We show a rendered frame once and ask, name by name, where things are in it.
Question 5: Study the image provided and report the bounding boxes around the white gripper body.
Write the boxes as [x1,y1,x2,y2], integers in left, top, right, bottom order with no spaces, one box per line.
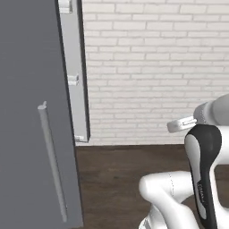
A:
[166,116,198,134]

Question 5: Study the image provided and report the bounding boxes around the light grey open fridge door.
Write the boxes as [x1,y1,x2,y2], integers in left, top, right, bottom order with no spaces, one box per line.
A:
[55,0,91,143]

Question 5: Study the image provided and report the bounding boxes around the grey fridge door handle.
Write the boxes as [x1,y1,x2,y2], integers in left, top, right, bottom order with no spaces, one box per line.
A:
[37,100,69,224]

